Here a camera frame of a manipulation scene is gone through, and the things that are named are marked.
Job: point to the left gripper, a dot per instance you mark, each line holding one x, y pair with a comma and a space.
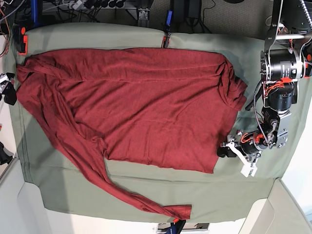
247, 147

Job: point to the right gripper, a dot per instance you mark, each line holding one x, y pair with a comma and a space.
7, 89

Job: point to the red long-sleeve T-shirt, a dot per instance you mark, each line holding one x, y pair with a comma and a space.
165, 107

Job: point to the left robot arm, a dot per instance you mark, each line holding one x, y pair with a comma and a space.
284, 60

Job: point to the orange black clamp top left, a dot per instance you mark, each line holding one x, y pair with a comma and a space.
21, 39

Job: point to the orange black clamp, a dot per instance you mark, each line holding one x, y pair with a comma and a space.
21, 39
176, 226
167, 25
307, 62

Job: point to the black object left edge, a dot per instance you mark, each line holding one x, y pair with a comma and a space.
4, 157

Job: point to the orange black clamp bottom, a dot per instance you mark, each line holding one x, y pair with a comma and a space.
176, 226

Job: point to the white power strip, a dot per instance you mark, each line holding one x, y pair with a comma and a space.
73, 4

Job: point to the orange black clamp top middle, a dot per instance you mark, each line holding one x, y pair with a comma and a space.
167, 25

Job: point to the orange black clamp top right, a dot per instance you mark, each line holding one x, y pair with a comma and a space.
307, 62

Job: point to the black power adapter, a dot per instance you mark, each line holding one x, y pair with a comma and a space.
185, 9

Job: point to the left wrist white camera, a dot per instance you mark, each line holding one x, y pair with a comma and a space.
249, 170

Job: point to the metal table leg bracket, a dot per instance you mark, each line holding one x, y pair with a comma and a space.
143, 17

